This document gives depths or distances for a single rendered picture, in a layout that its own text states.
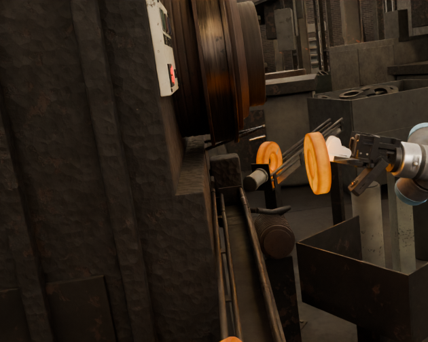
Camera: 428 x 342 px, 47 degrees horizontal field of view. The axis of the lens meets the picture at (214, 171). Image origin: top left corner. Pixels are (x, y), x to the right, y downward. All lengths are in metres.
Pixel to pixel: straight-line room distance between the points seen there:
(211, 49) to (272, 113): 2.92
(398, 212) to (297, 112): 1.95
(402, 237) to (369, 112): 1.42
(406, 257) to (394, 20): 3.32
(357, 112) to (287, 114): 0.75
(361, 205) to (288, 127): 2.00
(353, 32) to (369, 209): 8.30
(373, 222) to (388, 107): 1.56
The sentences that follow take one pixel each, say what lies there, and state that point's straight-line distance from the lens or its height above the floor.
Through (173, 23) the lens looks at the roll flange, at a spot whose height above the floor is 1.21.
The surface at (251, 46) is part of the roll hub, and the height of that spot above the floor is 1.13.
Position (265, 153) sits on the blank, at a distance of 1.88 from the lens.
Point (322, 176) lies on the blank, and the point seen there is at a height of 0.81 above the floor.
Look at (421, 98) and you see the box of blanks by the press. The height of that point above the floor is 0.67.
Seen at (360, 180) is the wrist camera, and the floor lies 0.77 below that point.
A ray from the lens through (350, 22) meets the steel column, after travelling 10.32.
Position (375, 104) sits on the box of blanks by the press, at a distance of 3.58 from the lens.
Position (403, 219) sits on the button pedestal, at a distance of 2.30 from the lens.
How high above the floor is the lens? 1.11
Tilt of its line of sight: 12 degrees down
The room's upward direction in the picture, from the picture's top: 8 degrees counter-clockwise
